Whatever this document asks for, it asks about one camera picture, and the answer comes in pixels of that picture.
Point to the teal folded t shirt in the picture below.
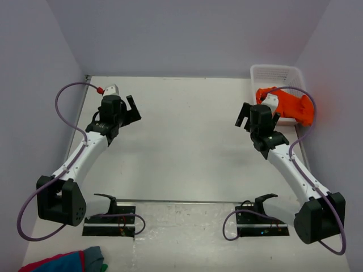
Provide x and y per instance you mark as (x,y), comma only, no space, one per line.
(65,262)

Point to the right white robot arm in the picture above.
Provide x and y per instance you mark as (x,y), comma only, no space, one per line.
(318,213)

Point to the green folded t shirt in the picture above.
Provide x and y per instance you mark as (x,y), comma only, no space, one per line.
(104,268)

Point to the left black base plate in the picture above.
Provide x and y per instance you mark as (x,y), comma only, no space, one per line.
(123,226)

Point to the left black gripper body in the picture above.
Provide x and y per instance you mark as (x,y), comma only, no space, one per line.
(128,114)

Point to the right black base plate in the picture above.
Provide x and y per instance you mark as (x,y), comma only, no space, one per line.
(250,225)

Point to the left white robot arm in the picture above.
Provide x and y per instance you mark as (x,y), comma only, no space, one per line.
(60,199)

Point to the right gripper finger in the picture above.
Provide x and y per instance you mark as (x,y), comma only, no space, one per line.
(243,120)
(245,111)

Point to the grey folded t shirt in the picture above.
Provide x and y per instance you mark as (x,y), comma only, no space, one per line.
(94,259)

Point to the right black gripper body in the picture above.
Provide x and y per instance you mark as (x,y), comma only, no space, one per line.
(245,118)

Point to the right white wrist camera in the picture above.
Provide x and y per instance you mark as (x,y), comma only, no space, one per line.
(271,101)

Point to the orange t shirt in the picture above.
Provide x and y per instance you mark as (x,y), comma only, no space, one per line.
(299,108)

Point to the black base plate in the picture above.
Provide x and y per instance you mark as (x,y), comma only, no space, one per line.
(250,225)
(123,226)

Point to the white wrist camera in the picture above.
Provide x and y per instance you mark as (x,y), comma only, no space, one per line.
(111,90)
(271,101)

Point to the white plastic basket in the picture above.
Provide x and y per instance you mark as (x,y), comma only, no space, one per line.
(269,76)

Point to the pink folded t shirt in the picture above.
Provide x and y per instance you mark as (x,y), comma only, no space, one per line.
(42,262)

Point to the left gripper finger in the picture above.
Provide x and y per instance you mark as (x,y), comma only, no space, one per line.
(131,103)
(131,116)

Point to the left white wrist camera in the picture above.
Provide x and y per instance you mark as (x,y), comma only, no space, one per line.
(111,90)

